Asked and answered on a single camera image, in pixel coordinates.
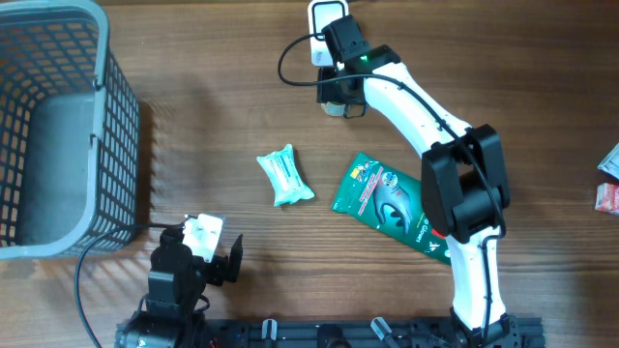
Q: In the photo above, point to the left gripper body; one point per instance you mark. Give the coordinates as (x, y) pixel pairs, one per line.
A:
(212, 275)

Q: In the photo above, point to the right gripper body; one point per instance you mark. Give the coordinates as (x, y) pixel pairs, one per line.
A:
(336, 92)

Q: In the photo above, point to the green lid jar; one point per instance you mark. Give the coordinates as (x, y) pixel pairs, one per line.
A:
(333, 109)

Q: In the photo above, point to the light green tissue packet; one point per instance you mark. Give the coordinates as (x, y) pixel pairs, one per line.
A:
(288, 186)

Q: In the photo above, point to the green 3M gloves packet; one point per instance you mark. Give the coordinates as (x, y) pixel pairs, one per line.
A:
(389, 202)

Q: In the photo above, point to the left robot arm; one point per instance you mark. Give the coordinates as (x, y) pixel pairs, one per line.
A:
(172, 313)

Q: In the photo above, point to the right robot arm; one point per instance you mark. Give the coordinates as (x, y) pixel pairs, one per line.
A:
(464, 186)

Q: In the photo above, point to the white barcode scanner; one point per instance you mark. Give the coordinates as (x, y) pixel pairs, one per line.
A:
(320, 14)

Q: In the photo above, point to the grey plastic shopping basket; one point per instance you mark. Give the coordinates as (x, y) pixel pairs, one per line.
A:
(70, 127)

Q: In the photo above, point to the red small box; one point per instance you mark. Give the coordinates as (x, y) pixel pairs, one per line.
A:
(607, 199)

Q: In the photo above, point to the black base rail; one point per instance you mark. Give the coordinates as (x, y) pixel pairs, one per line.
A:
(379, 332)

